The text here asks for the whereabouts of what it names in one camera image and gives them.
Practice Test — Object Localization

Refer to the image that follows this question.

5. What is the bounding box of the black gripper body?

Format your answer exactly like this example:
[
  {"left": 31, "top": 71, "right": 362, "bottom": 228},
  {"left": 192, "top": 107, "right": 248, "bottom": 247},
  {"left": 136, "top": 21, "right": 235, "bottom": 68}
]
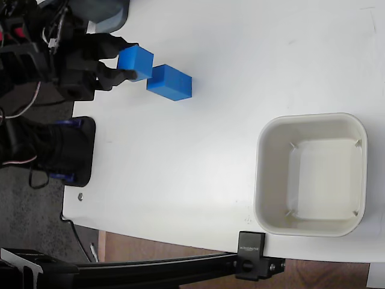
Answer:
[{"left": 52, "top": 34, "right": 100, "bottom": 102}]

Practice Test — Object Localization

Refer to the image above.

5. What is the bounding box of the blue cube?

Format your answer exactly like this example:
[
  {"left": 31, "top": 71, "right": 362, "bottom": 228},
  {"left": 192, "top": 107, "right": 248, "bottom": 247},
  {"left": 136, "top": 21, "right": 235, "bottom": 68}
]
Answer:
[
  {"left": 117, "top": 45, "right": 155, "bottom": 82},
  {"left": 146, "top": 64, "right": 193, "bottom": 103}
]

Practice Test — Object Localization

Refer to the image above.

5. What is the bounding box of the white square plastic bin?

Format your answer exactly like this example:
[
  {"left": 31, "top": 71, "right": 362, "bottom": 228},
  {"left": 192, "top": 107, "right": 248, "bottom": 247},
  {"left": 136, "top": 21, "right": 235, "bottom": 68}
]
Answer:
[{"left": 253, "top": 112, "right": 369, "bottom": 237}]

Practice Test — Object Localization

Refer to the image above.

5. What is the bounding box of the gray monitor stand base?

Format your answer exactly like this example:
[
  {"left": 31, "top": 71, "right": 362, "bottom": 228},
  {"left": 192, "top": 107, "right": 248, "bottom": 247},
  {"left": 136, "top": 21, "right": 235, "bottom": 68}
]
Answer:
[{"left": 86, "top": 0, "right": 131, "bottom": 34}]

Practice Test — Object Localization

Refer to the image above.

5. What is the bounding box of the black table clamp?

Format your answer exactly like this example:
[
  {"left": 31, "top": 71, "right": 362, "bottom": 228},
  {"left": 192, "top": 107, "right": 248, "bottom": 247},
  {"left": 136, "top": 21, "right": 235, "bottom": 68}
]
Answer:
[{"left": 235, "top": 231, "right": 286, "bottom": 281}]

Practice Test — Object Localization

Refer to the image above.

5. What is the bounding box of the white table leg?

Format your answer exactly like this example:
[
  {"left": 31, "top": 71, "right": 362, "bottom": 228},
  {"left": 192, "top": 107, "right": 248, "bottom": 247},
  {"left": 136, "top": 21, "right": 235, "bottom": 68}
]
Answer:
[{"left": 365, "top": 261, "right": 385, "bottom": 289}]

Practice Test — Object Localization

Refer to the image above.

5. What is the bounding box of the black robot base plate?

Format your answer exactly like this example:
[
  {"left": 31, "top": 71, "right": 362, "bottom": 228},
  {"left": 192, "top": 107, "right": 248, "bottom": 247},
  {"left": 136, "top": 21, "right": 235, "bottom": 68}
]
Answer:
[{"left": 49, "top": 116, "right": 97, "bottom": 187}]

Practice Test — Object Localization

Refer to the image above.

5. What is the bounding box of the short black cable loop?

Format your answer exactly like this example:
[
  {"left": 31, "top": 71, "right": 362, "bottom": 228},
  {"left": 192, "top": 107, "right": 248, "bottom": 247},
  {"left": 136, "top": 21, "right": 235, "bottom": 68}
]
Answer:
[{"left": 28, "top": 167, "right": 49, "bottom": 190}]

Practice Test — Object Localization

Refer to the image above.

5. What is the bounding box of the thin black floor cable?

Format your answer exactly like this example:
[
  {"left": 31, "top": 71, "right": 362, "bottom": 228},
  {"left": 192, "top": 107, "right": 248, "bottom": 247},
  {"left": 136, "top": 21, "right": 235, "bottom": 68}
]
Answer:
[{"left": 61, "top": 214, "right": 91, "bottom": 263}]

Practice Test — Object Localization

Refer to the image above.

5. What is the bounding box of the black metal bracket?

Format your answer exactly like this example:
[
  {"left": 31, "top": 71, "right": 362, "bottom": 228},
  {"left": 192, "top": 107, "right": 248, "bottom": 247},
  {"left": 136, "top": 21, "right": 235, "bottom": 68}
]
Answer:
[{"left": 0, "top": 247, "right": 81, "bottom": 289}]

